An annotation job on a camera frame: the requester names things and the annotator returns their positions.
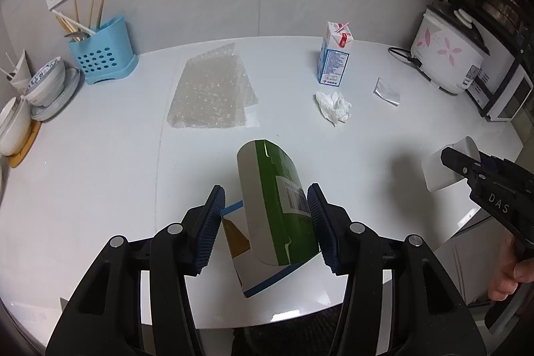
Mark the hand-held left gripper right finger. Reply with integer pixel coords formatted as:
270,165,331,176
307,183,487,356

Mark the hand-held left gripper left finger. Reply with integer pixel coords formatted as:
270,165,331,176
46,185,226,356

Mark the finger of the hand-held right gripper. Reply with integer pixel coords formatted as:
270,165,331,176
441,146,512,187

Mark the white paper cup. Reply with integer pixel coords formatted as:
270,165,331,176
422,136,480,193

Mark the green white cardboard box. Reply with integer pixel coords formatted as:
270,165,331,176
221,138,324,298

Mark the clear plastic wrapper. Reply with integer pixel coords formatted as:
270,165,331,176
372,78,402,106

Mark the blue white milk carton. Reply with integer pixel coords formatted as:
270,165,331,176
317,21,354,86

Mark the person's right hand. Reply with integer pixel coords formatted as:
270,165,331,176
486,232,519,302

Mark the white microwave oven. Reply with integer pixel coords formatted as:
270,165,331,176
465,43,534,122

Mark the white floral rice cooker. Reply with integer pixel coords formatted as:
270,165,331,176
410,1,490,96

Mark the crumpled white tissue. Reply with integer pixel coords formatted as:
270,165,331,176
315,90,352,127

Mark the black metal rack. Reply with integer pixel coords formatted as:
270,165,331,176
453,0,534,119

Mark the clear bubble wrap sheet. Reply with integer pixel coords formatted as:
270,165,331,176
167,42,259,129

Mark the steel pot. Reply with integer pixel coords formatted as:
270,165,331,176
480,0,524,27

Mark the stack of bowls and plates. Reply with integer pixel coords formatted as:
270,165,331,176
31,66,81,121

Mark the wooden coaster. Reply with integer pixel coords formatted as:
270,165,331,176
8,120,42,168

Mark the blue plastic utensil holder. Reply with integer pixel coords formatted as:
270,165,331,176
68,16,139,85

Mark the white bowl dark rim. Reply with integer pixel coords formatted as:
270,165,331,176
0,95,33,156

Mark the blue patterned bowl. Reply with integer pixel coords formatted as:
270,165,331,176
23,56,66,106

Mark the white spoon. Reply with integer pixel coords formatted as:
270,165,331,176
51,8,97,36

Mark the black power cord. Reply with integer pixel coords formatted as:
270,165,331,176
388,46,443,90

